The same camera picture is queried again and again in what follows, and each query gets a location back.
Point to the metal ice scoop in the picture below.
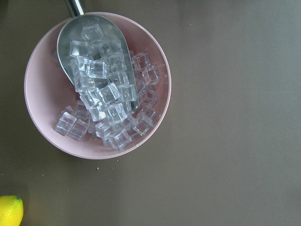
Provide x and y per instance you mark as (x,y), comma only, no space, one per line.
(94,55)

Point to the lemon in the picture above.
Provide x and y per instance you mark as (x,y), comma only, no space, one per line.
(11,210)

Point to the pink bowl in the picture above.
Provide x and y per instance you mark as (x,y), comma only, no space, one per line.
(47,90)

